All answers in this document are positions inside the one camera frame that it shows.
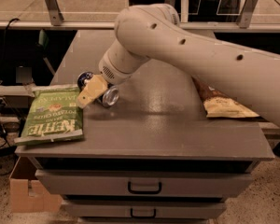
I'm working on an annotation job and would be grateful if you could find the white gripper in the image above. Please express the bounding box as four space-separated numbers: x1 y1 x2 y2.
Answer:
77 40 149 108

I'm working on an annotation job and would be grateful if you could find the blue pepsi can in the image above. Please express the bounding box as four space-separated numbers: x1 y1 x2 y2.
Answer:
77 70 120 108

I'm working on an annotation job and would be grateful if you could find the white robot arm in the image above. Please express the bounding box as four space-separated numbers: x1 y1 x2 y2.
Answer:
77 4 280 128

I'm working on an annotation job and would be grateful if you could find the green kettle chips bag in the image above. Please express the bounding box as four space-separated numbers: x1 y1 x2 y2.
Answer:
14 84 84 146

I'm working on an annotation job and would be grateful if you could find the grey drawer cabinet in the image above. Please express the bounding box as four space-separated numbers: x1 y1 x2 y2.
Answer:
14 29 275 224

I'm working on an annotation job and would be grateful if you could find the upper grey drawer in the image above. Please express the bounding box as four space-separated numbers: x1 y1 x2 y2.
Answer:
35 170 253 198

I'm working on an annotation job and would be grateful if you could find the grey drawer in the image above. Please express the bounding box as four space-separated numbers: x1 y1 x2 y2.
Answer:
63 200 226 219
35 170 253 198

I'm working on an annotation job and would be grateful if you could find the lower grey drawer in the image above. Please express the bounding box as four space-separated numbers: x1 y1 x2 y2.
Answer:
63 200 226 219

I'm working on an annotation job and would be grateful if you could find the brown sea salt chips bag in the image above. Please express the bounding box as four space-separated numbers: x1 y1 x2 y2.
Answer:
192 78 258 119

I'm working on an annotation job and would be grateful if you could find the cardboard box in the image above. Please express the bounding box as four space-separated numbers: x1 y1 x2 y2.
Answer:
8 156 63 214

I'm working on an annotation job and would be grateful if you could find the left metal bracket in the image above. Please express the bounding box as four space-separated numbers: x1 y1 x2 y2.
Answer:
45 0 63 26

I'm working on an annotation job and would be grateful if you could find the black cable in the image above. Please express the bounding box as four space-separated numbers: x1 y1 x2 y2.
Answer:
0 17 21 107

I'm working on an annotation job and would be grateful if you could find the metal rail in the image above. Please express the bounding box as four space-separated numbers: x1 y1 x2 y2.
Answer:
9 21 280 33

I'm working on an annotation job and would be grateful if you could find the right metal bracket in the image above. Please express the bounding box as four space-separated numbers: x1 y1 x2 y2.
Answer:
237 0 258 29

